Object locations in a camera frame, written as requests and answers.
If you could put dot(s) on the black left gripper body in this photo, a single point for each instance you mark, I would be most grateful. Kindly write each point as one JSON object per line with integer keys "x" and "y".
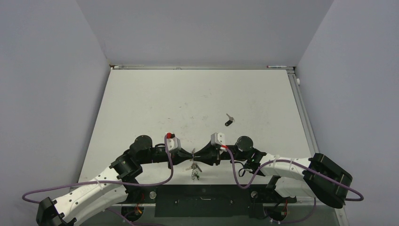
{"x": 157, "y": 157}

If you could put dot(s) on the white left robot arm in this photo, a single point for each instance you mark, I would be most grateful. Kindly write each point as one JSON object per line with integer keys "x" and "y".
{"x": 112, "y": 185}

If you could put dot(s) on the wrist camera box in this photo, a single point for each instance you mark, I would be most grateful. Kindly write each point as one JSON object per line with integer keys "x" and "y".
{"x": 218, "y": 141}
{"x": 172, "y": 143}

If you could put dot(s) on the aluminium rail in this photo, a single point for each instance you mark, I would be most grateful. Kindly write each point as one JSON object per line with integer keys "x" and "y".
{"x": 295, "y": 85}
{"x": 207, "y": 67}

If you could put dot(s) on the aluminium right side rail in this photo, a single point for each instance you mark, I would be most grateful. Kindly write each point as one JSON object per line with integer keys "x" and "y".
{"x": 295, "y": 85}

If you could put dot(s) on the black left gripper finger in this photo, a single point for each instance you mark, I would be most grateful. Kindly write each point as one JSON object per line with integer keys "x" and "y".
{"x": 183, "y": 152}
{"x": 180, "y": 159}

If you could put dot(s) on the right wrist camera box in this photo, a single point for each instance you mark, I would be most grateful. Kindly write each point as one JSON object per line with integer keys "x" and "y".
{"x": 218, "y": 141}

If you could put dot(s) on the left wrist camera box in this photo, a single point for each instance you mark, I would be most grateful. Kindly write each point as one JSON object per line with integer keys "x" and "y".
{"x": 172, "y": 143}

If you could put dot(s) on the large steel carabiner keyring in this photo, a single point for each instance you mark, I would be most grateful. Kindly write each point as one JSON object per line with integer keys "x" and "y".
{"x": 194, "y": 167}

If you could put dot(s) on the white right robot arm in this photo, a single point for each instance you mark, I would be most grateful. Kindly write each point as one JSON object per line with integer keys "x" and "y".
{"x": 317, "y": 176}

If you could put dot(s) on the aluminium back rail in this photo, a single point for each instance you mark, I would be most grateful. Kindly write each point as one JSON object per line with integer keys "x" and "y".
{"x": 207, "y": 67}

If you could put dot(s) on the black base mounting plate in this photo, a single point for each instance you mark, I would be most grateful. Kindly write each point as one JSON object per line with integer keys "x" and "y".
{"x": 204, "y": 201}

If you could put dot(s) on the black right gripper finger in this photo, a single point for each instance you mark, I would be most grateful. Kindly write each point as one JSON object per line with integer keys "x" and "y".
{"x": 207, "y": 149}
{"x": 203, "y": 159}

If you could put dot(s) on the key with black tag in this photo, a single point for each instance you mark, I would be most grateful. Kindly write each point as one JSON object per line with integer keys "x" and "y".
{"x": 230, "y": 120}

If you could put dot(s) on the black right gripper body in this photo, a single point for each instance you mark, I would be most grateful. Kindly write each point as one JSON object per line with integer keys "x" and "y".
{"x": 220, "y": 154}

